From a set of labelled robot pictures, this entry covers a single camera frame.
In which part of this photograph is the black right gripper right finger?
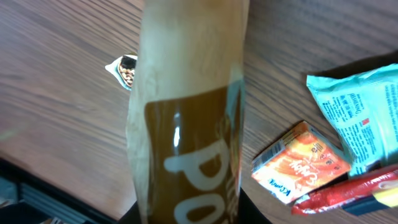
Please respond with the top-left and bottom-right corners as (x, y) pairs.
(238, 188), (272, 224)

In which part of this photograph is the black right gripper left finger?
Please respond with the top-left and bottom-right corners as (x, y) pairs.
(118, 202), (142, 224)

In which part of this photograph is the red snack stick packet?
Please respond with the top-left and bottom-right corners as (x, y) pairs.
(291, 164), (397, 215)

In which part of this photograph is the orange small snack box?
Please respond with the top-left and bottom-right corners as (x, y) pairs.
(251, 121), (351, 204)

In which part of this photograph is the beige snack pouch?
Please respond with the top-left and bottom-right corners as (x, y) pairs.
(126, 0), (249, 223)

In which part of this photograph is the teal plastic packet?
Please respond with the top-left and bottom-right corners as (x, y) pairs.
(307, 64), (397, 177)

